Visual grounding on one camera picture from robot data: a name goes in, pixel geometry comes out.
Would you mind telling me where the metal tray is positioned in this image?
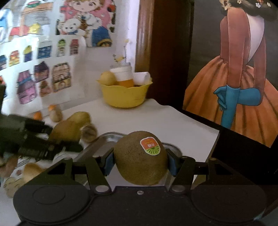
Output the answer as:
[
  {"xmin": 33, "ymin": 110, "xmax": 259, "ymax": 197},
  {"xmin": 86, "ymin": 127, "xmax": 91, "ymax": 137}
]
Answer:
[{"xmin": 73, "ymin": 132, "xmax": 182, "ymax": 189}]

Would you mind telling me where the wooden bear cutout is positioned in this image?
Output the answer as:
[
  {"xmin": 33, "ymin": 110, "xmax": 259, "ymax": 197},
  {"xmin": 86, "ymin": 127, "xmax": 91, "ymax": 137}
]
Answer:
[{"xmin": 3, "ymin": 163, "xmax": 45, "ymax": 198}]

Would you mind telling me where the large green-brown fruit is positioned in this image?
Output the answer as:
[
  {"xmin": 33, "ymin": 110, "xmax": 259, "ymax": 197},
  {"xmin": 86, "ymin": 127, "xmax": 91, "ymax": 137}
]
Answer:
[{"xmin": 48, "ymin": 112, "xmax": 91, "ymax": 143}]

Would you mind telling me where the pink house drawing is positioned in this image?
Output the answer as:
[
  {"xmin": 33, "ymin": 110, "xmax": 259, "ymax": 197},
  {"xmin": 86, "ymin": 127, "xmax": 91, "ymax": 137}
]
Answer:
[{"xmin": 17, "ymin": 70, "xmax": 37, "ymax": 104}]

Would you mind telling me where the yellow plastic bowl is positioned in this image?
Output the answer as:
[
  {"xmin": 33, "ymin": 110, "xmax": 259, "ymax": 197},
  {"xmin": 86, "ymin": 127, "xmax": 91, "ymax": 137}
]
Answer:
[{"xmin": 97, "ymin": 80, "xmax": 153, "ymax": 108}]

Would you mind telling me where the yellow castle drawing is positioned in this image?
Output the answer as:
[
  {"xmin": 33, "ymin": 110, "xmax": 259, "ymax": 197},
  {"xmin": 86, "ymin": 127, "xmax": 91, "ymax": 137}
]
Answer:
[{"xmin": 51, "ymin": 62, "xmax": 72, "ymax": 92}]

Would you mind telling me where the white paper roll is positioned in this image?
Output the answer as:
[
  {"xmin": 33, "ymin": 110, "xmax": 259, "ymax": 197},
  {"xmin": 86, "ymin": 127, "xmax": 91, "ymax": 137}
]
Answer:
[{"xmin": 133, "ymin": 72, "xmax": 152, "ymax": 86}]

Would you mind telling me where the white jar with orange contents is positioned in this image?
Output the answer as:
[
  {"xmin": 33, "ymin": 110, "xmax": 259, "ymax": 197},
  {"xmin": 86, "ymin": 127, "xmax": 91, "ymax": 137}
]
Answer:
[{"xmin": 110, "ymin": 63, "xmax": 134, "ymax": 88}]

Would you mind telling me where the dancer poster orange dress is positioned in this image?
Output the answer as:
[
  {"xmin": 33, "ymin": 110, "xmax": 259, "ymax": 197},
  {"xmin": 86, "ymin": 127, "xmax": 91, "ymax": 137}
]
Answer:
[{"xmin": 183, "ymin": 1, "xmax": 277, "ymax": 147}]

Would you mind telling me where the cartoon girl drawing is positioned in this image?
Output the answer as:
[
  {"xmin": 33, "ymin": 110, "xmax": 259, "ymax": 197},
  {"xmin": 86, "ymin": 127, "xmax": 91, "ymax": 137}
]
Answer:
[{"xmin": 56, "ymin": 0, "xmax": 116, "ymax": 47}]

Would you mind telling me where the orange tangerine near wall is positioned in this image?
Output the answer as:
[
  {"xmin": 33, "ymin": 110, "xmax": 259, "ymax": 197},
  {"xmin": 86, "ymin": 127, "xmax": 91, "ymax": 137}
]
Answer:
[{"xmin": 33, "ymin": 111, "xmax": 43, "ymax": 121}]

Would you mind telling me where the striped pepino melon by wall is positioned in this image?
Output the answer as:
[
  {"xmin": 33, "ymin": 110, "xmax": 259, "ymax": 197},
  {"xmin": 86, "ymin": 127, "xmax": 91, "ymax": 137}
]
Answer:
[{"xmin": 48, "ymin": 104, "xmax": 63, "ymax": 122}]

